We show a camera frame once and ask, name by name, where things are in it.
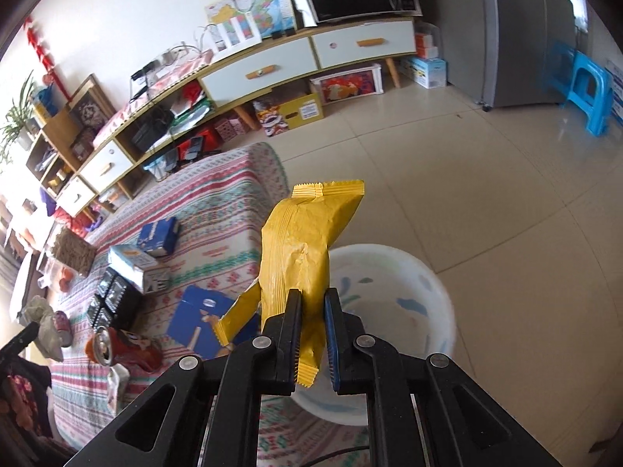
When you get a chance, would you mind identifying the yellow cardboard box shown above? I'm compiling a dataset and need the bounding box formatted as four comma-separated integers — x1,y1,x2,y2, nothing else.
252,93,324,137

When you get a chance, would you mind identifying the framed picture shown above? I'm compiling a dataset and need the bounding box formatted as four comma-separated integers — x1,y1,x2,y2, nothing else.
68,74,116,133

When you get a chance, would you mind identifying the red drink can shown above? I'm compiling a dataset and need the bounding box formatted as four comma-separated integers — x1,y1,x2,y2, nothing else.
84,326,163,372

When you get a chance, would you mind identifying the flat blue paper bag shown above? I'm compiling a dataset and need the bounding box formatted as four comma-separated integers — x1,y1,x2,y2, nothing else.
167,286,260,360

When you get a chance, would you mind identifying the red cartoon milk can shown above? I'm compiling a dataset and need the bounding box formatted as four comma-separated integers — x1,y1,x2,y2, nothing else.
53,311,73,348

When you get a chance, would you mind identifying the yellow snack wrapper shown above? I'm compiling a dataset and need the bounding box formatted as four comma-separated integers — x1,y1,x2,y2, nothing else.
212,180,365,388

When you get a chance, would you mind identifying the white wood TV cabinet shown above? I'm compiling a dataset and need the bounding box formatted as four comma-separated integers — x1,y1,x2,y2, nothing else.
41,17,416,216

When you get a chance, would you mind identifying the light blue milk carton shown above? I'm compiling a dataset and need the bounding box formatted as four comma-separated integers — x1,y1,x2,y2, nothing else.
108,245,170,295

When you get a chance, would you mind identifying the patterned pink green tablecloth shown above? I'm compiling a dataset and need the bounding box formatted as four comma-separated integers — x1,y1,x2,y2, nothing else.
51,142,370,466

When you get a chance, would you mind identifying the black woven box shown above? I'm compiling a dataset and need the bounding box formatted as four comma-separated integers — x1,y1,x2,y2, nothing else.
86,267,143,330

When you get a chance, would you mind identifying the dark blue carton box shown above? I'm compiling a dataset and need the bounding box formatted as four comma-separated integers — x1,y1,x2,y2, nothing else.
136,216,181,257

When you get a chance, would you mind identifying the red picture clear bin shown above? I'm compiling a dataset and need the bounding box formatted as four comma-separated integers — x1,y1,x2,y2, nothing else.
310,63,384,105

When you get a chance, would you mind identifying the white blue carton box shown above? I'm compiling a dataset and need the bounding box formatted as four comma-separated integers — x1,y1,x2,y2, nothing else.
399,56,447,90

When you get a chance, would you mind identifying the green potted plant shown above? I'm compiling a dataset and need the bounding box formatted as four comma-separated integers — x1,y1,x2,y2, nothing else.
1,72,35,163

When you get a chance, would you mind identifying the colourful map poster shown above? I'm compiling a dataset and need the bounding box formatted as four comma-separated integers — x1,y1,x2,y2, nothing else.
205,0,296,43

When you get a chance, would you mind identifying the clear jar of seeds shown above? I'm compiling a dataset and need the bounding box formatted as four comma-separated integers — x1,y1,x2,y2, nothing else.
49,226,96,277

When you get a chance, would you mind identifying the white plastic trash bin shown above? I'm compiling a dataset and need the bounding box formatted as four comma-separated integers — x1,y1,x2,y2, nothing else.
290,243,458,427

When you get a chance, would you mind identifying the grey refrigerator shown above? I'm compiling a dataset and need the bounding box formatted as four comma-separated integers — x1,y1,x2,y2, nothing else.
482,0,577,112

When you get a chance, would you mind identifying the blue plastic stool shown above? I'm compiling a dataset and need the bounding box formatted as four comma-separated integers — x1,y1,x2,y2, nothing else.
546,41,614,137

